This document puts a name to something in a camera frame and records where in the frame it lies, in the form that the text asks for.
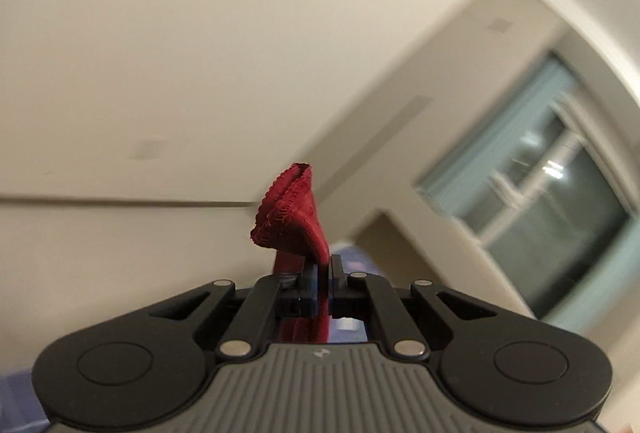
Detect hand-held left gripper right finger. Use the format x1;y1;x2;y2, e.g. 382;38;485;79
328;255;496;360

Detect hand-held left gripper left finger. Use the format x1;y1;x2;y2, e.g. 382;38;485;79
150;259;321;362

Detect red knit garment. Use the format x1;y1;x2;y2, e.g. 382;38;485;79
248;162;334;345

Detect light blue curtain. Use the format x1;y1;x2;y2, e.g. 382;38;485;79
414;54;583;216

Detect glass window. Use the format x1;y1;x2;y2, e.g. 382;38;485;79
450;110;634;320

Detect blue plaid floral blanket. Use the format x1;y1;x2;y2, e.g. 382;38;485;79
0;240;383;433

